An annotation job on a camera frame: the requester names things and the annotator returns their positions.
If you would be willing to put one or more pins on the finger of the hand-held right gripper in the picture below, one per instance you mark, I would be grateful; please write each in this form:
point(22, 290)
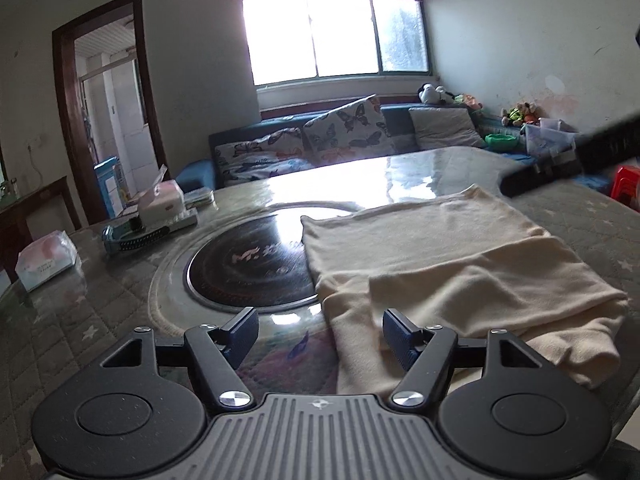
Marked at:
point(600, 152)

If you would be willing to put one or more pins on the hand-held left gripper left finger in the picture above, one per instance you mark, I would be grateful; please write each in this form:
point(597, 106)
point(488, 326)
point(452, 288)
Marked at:
point(242, 336)

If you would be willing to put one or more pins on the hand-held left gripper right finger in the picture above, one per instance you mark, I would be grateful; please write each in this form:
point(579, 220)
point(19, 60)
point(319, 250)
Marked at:
point(400, 338)

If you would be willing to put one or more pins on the cream sweatshirt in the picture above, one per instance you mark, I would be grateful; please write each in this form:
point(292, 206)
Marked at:
point(450, 260)

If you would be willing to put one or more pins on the red plastic stool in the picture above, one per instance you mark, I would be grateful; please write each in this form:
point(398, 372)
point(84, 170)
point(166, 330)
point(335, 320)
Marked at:
point(627, 182)

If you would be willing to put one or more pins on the clear plastic storage box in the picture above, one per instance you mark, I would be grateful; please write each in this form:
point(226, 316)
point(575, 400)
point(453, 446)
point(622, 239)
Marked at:
point(547, 137)

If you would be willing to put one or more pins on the black round induction cooker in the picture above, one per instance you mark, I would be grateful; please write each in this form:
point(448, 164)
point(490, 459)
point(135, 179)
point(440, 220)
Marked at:
point(240, 270)

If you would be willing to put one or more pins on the small plush toys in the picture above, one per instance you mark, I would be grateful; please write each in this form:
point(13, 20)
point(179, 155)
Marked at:
point(520, 114)

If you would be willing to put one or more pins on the green plastic bowl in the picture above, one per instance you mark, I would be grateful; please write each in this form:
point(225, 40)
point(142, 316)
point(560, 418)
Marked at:
point(501, 142)

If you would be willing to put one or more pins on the white power strip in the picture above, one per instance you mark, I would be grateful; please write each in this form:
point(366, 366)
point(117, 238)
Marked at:
point(182, 220)

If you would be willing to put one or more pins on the colourful toy pile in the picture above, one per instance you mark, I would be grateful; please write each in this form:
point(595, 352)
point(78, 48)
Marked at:
point(469, 101)

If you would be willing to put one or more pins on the blue smartwatch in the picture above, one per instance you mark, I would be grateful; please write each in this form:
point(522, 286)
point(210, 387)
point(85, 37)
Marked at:
point(132, 240)

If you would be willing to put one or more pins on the green packet stack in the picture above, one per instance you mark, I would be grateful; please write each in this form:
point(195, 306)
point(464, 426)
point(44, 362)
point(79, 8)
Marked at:
point(199, 196)

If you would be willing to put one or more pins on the pink white tissue box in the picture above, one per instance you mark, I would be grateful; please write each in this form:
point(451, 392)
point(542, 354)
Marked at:
point(162, 202)

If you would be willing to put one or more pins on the grey pillow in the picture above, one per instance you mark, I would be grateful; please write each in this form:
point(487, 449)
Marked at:
point(445, 127)

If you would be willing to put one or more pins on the blue sofa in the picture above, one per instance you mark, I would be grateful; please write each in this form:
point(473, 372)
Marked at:
point(197, 175)

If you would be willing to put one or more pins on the panda plush toy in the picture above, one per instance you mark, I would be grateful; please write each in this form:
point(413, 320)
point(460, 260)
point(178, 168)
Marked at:
point(435, 95)

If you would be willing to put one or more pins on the flat butterfly print pillow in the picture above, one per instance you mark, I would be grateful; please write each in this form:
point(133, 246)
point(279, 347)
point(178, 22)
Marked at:
point(260, 155)

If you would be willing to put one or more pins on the blue carton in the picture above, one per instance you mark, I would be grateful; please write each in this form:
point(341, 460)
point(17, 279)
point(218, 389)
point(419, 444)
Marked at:
point(109, 187)

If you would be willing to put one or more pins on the soft tissue pack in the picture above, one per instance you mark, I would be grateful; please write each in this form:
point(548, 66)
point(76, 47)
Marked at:
point(47, 262)

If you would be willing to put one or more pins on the upright butterfly print pillow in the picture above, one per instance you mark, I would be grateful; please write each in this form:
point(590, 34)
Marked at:
point(350, 130)

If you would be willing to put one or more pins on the dark wooden cabinet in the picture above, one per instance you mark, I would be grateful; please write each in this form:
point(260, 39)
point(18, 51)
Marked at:
point(30, 215)

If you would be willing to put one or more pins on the window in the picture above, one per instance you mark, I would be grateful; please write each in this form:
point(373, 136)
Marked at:
point(335, 25)

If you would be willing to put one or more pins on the dark wooden door frame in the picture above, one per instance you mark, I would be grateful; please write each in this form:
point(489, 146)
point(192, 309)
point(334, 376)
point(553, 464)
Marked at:
point(65, 110)

